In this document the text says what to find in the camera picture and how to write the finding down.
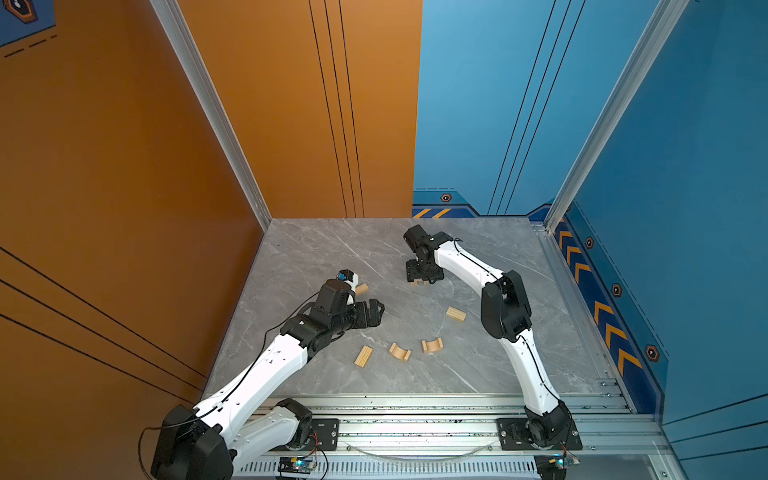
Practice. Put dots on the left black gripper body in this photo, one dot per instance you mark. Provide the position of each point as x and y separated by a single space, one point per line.
356 317

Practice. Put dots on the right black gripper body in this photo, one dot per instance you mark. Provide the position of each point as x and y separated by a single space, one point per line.
416 270

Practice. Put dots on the wood arch block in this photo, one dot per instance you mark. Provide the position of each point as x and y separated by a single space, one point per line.
400 353
432 346

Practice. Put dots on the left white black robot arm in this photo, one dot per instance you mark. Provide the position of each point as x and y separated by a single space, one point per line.
218 436

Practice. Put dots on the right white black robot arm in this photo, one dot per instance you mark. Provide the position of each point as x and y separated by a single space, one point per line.
506 315

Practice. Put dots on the wood block far left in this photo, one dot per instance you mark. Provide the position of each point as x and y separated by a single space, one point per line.
362 288

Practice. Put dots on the wood block lower left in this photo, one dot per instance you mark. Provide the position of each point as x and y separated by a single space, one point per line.
363 356

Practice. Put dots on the ribbed wood block right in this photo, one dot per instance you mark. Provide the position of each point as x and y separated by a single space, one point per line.
456 314

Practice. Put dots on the left green circuit board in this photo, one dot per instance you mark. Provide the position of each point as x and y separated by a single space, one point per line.
296 467

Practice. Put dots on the green circuit board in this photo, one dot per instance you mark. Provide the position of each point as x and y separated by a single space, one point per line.
296 467
555 468

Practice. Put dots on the right green circuit board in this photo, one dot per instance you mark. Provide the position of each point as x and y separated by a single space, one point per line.
555 468

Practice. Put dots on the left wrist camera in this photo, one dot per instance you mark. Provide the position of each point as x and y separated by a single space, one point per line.
350 281

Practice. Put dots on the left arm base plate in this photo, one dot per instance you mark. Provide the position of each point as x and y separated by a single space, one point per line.
323 431

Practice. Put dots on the aluminium rail frame front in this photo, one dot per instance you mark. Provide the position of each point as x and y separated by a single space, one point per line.
454 436

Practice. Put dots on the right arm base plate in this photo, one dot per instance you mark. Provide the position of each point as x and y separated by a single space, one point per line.
516 433

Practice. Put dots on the right aluminium corner post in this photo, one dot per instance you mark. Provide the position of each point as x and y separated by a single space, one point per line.
653 38

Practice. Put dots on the aluminium corner post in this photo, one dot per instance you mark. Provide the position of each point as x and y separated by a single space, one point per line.
653 38
177 31

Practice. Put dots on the left aluminium corner post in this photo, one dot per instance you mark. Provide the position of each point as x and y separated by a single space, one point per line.
177 31

